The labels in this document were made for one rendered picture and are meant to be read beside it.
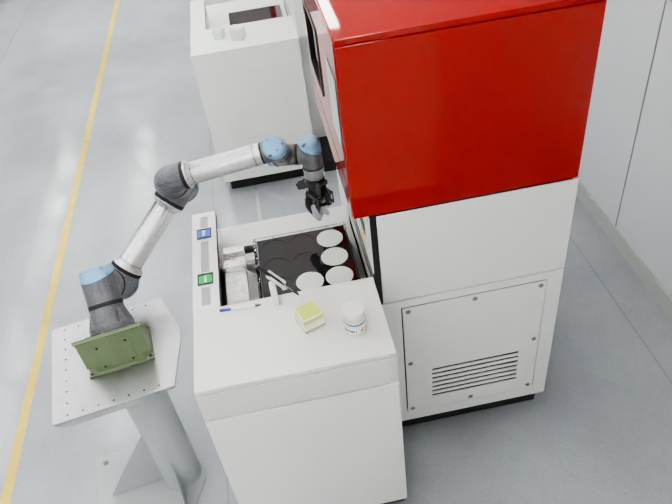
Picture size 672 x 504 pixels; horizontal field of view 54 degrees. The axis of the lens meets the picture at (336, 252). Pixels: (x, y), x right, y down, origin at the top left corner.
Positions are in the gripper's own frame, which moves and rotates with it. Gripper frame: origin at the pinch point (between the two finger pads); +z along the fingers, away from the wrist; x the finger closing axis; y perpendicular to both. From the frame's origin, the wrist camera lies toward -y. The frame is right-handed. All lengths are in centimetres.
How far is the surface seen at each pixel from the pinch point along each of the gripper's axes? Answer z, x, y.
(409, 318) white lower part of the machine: 25, 4, 45
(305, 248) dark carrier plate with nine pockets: 7.3, -10.2, 3.9
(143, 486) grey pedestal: 96, -100, -12
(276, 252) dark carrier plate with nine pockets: 7.3, -19.4, -2.3
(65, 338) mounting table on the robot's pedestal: 15, -97, -28
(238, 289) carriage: 9.2, -40.1, 2.3
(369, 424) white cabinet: 35, -33, 64
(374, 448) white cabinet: 50, -32, 64
